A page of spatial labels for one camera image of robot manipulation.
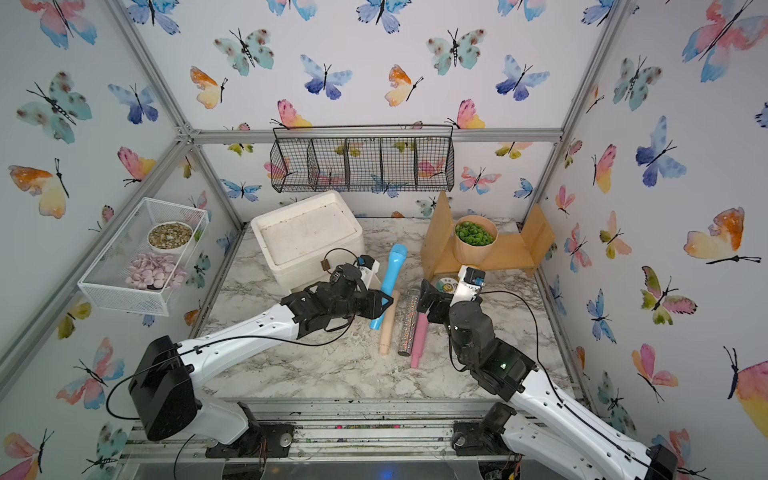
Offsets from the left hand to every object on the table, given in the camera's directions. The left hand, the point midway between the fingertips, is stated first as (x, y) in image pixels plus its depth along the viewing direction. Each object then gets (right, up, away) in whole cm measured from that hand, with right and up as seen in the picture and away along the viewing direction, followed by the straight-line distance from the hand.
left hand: (391, 298), depth 78 cm
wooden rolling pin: (-1, -10, +12) cm, 15 cm away
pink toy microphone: (+8, -12, +12) cm, 19 cm away
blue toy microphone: (+2, +10, +1) cm, 10 cm away
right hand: (+12, +5, -8) cm, 15 cm away
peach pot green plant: (+24, +16, +13) cm, 32 cm away
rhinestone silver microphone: (+5, -11, +11) cm, 16 cm away
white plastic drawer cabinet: (-23, +16, +7) cm, 29 cm away
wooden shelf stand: (+40, +12, +23) cm, 48 cm away
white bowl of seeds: (-53, +16, -5) cm, 56 cm away
